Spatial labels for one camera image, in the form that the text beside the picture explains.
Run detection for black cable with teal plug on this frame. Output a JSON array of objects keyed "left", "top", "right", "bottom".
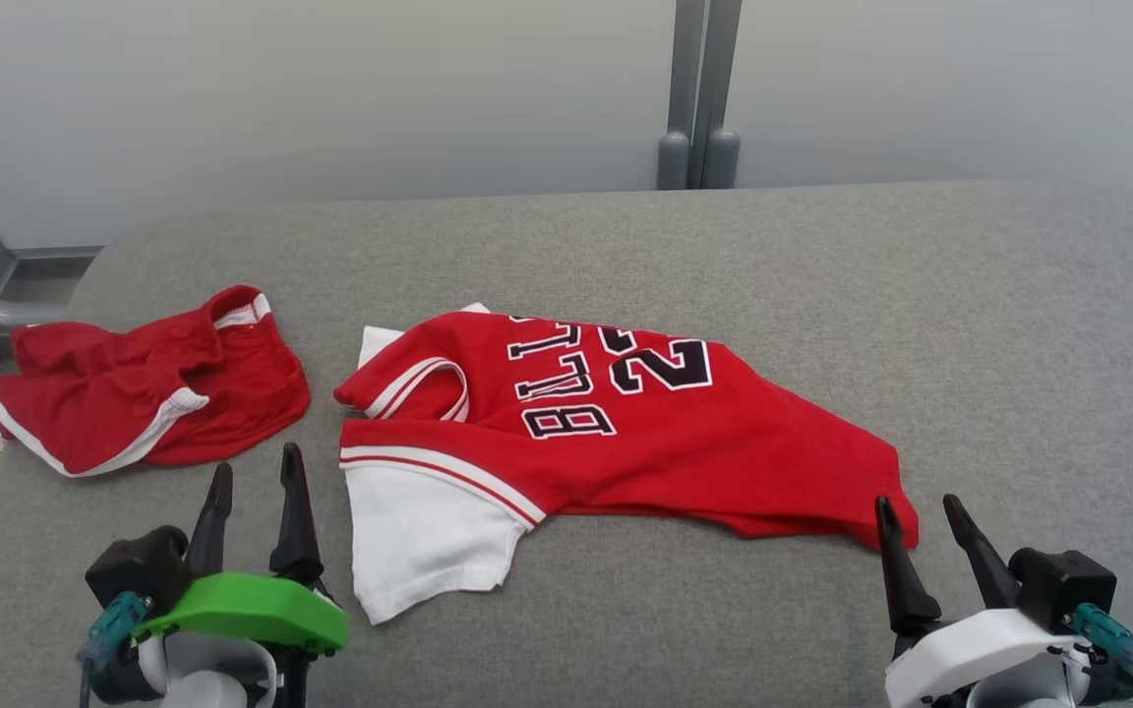
[
  {"left": 1073, "top": 603, "right": 1133, "bottom": 708},
  {"left": 78, "top": 590, "right": 152, "bottom": 708}
]

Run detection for red shorts with white trim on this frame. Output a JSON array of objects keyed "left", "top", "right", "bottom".
[{"left": 0, "top": 285, "right": 312, "bottom": 479}]

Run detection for red jersey with white sleeves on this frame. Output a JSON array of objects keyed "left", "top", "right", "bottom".
[{"left": 334, "top": 303, "right": 920, "bottom": 626}]

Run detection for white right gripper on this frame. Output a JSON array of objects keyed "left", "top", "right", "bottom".
[{"left": 874, "top": 494, "right": 1099, "bottom": 708}]

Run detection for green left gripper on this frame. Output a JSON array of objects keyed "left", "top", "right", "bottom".
[{"left": 134, "top": 442, "right": 348, "bottom": 708}]

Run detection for grey partition post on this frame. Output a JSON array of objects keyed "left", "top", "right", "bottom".
[
  {"left": 699, "top": 0, "right": 743, "bottom": 190},
  {"left": 657, "top": 0, "right": 707, "bottom": 190}
]

